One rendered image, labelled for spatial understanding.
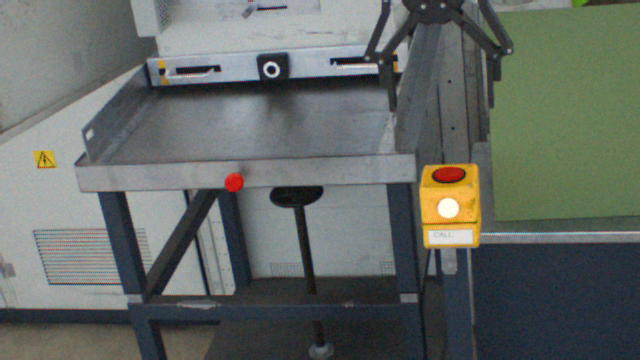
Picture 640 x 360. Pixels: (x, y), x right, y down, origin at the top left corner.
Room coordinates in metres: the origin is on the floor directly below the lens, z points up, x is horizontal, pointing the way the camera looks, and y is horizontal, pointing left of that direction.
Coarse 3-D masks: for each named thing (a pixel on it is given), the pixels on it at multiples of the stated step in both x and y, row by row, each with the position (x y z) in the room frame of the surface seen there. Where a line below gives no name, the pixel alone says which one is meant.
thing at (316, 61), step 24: (288, 48) 1.80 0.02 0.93; (312, 48) 1.78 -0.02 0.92; (336, 48) 1.77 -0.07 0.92; (360, 48) 1.76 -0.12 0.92; (408, 48) 1.74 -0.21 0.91; (192, 72) 1.85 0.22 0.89; (216, 72) 1.83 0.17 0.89; (240, 72) 1.82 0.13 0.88; (312, 72) 1.78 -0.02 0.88; (336, 72) 1.77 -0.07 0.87; (360, 72) 1.76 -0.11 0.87
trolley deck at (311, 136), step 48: (432, 48) 1.90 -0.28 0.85; (192, 96) 1.83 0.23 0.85; (240, 96) 1.79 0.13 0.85; (288, 96) 1.75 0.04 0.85; (336, 96) 1.71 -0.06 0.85; (384, 96) 1.67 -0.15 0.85; (432, 96) 1.73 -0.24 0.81; (144, 144) 1.61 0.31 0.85; (192, 144) 1.58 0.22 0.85; (240, 144) 1.55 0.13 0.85; (288, 144) 1.52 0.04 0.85; (336, 144) 1.49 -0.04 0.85; (96, 192) 1.56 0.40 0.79
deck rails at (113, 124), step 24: (144, 72) 1.86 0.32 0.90; (408, 72) 1.66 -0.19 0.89; (120, 96) 1.73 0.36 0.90; (144, 96) 1.84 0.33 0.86; (408, 96) 1.62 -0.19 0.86; (96, 120) 1.62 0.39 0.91; (120, 120) 1.71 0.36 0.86; (96, 144) 1.59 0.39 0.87; (120, 144) 1.62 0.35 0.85; (384, 144) 1.45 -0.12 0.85
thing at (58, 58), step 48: (0, 0) 1.85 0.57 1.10; (48, 0) 1.95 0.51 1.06; (96, 0) 2.06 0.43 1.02; (0, 48) 1.82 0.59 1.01; (48, 48) 1.92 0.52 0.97; (96, 48) 2.04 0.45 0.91; (144, 48) 2.16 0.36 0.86; (0, 96) 1.79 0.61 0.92; (48, 96) 1.89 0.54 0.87; (0, 144) 1.73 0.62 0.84
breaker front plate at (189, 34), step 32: (256, 0) 1.82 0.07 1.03; (288, 0) 1.80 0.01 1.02; (320, 0) 1.79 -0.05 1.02; (352, 0) 1.77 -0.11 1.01; (192, 32) 1.86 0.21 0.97; (224, 32) 1.84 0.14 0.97; (256, 32) 1.82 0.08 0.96; (288, 32) 1.80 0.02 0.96; (320, 32) 1.79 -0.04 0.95; (352, 32) 1.77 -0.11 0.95; (384, 32) 1.76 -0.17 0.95
